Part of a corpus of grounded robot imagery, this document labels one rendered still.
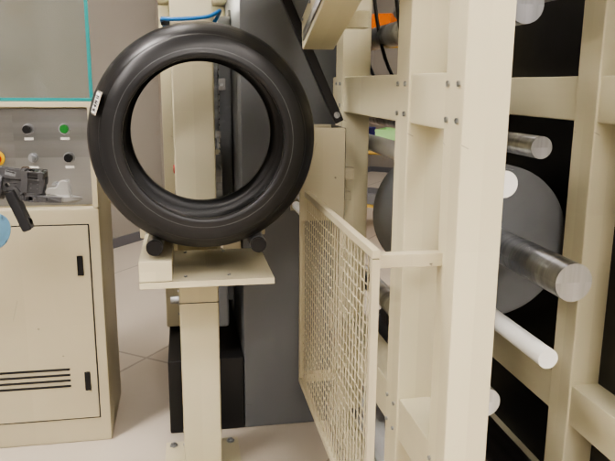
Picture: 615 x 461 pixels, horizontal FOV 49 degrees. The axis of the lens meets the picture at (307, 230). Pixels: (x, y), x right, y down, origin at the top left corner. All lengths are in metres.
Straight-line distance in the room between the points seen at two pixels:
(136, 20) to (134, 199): 4.27
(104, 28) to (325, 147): 3.74
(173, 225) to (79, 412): 1.15
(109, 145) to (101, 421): 1.30
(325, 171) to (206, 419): 0.95
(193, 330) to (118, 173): 0.74
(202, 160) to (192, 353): 0.65
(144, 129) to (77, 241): 3.54
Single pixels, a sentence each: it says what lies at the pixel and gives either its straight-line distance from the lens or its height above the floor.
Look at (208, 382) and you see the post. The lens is 2.39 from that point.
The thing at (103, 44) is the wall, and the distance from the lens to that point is 5.68.
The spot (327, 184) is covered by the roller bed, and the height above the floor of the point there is 1.02.
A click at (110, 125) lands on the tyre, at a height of 1.23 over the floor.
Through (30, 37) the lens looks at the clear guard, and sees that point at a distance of 2.53.
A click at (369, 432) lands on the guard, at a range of 1.55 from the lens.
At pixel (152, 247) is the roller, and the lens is 1.86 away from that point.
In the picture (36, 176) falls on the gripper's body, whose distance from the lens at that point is 1.92.
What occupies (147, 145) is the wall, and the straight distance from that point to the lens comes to 6.05.
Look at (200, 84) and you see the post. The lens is 2.18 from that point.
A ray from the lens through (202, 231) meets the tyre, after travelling 1.81.
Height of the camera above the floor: 1.33
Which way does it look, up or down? 12 degrees down
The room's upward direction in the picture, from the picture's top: straight up
